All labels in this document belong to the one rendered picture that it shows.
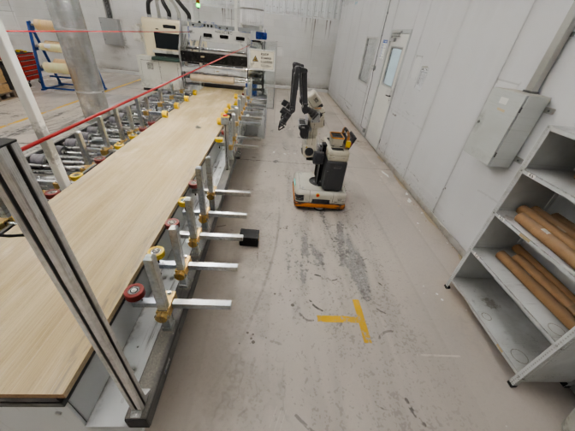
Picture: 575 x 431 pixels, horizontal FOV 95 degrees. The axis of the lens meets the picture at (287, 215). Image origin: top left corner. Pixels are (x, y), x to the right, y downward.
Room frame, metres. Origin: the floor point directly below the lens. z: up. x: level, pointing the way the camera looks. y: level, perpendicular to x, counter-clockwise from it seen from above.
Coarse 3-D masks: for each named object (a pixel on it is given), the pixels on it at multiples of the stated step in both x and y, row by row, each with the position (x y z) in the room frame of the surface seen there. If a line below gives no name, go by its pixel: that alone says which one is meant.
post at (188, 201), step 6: (186, 198) 1.18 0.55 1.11; (192, 198) 1.20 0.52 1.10; (186, 204) 1.17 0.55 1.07; (192, 204) 1.18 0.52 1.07; (186, 210) 1.17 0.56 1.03; (192, 210) 1.17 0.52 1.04; (192, 216) 1.17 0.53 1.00; (192, 222) 1.17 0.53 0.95; (192, 228) 1.17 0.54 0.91; (192, 234) 1.17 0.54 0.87; (198, 246) 1.19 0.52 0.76; (198, 252) 1.17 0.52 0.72
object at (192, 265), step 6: (162, 264) 0.95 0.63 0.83; (168, 264) 0.96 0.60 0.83; (174, 264) 0.96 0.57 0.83; (192, 264) 0.98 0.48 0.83; (198, 264) 0.98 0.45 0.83; (204, 264) 0.99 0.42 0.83; (210, 264) 0.99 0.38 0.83; (216, 264) 1.00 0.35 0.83; (222, 264) 1.00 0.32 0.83; (228, 264) 1.01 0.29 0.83; (234, 264) 1.01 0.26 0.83; (216, 270) 0.98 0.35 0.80; (222, 270) 0.98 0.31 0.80; (228, 270) 0.99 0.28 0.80; (234, 270) 0.99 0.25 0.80
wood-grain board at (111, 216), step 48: (192, 96) 4.53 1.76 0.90; (144, 144) 2.35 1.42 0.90; (192, 144) 2.48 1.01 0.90; (96, 192) 1.44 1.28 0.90; (144, 192) 1.51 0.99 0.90; (0, 240) 0.93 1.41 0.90; (96, 240) 1.00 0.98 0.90; (144, 240) 1.04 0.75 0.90; (0, 288) 0.66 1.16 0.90; (48, 288) 0.68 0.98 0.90; (96, 288) 0.71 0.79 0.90; (0, 336) 0.47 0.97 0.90; (48, 336) 0.49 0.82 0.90; (0, 384) 0.33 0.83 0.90; (48, 384) 0.34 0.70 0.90
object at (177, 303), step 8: (136, 304) 0.70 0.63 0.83; (144, 304) 0.71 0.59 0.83; (152, 304) 0.71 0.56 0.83; (176, 304) 0.72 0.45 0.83; (184, 304) 0.72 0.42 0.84; (192, 304) 0.73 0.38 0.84; (200, 304) 0.73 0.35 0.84; (208, 304) 0.73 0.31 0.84; (216, 304) 0.74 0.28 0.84; (224, 304) 0.74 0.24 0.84
